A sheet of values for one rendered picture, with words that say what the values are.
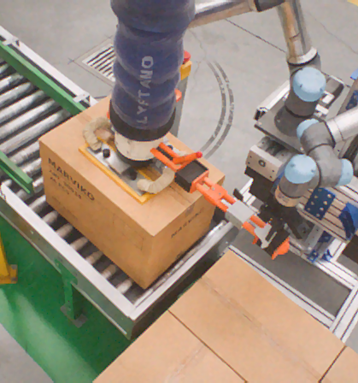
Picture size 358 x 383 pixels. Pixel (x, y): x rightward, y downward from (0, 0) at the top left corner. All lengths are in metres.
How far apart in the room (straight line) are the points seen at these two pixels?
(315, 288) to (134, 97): 1.48
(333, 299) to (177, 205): 1.14
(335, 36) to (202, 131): 1.65
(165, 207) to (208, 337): 0.55
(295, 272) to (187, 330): 0.83
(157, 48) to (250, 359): 1.20
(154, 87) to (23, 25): 2.67
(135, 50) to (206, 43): 2.66
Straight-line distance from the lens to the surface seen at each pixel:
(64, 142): 2.04
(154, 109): 1.68
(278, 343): 2.16
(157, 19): 1.46
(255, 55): 4.17
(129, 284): 2.15
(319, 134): 1.57
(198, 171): 1.79
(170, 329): 2.09
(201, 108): 3.62
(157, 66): 1.56
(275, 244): 1.68
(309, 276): 2.75
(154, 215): 1.84
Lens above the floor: 2.46
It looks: 52 degrees down
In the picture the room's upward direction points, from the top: 12 degrees clockwise
